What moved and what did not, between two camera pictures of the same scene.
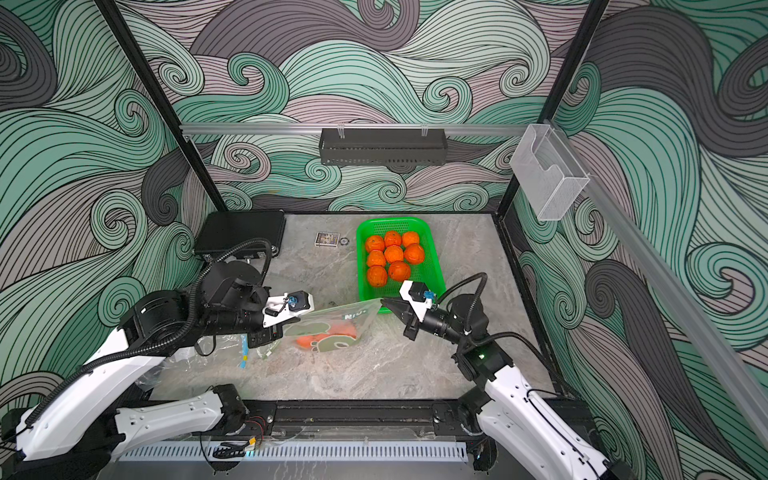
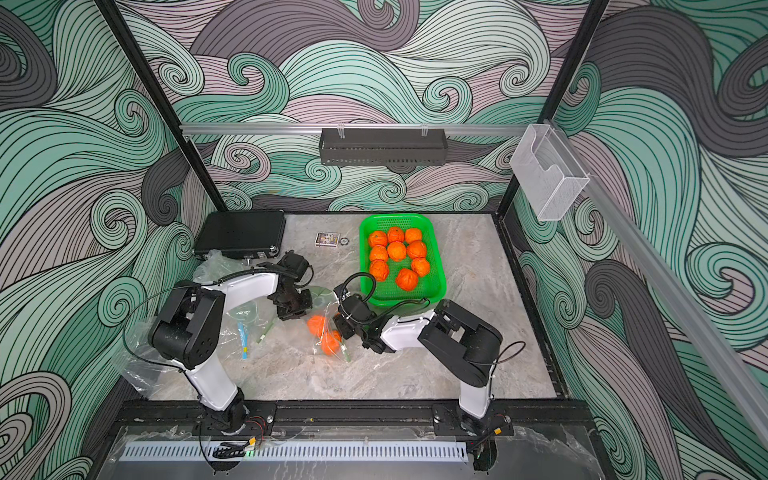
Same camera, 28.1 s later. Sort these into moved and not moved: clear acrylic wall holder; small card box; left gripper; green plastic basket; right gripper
Moved: right gripper; left gripper
Not moved: clear acrylic wall holder; small card box; green plastic basket
